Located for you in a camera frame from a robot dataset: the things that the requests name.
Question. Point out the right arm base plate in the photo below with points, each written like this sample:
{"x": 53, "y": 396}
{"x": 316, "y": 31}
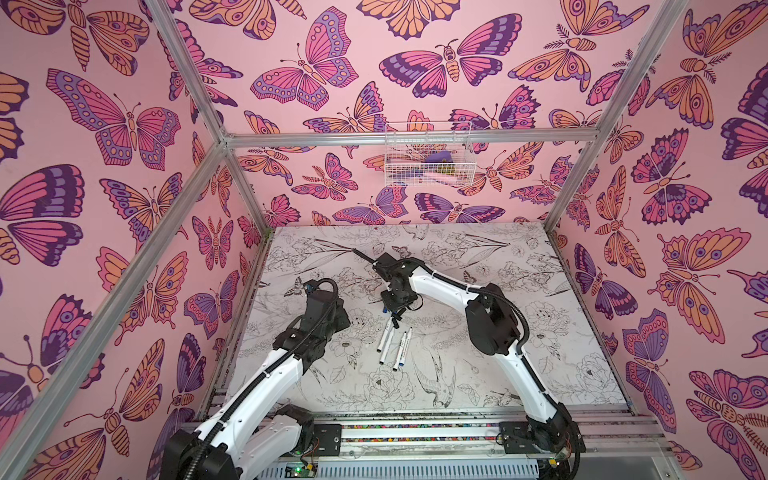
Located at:
{"x": 532, "y": 437}

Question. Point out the small green circuit board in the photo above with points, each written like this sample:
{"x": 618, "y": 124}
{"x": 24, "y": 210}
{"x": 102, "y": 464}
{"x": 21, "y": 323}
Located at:
{"x": 300, "y": 470}

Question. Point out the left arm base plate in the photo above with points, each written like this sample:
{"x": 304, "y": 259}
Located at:
{"x": 322, "y": 440}

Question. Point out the white marker pen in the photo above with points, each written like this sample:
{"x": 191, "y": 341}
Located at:
{"x": 398, "y": 351}
{"x": 384, "y": 337}
{"x": 386, "y": 346}
{"x": 410, "y": 330}

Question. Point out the aluminium rail base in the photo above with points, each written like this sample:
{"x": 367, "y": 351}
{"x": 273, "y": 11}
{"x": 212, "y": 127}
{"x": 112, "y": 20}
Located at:
{"x": 619, "y": 446}

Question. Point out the white wire basket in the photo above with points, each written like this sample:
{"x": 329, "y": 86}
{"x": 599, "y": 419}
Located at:
{"x": 418, "y": 156}

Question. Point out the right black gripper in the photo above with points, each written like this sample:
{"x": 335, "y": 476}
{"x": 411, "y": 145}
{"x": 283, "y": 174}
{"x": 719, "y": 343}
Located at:
{"x": 398, "y": 298}

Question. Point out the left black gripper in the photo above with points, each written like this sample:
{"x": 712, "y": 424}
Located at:
{"x": 341, "y": 321}

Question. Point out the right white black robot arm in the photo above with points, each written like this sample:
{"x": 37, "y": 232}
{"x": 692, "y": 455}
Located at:
{"x": 496, "y": 328}

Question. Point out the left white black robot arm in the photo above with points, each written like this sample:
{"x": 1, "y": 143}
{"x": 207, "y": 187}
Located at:
{"x": 234, "y": 443}

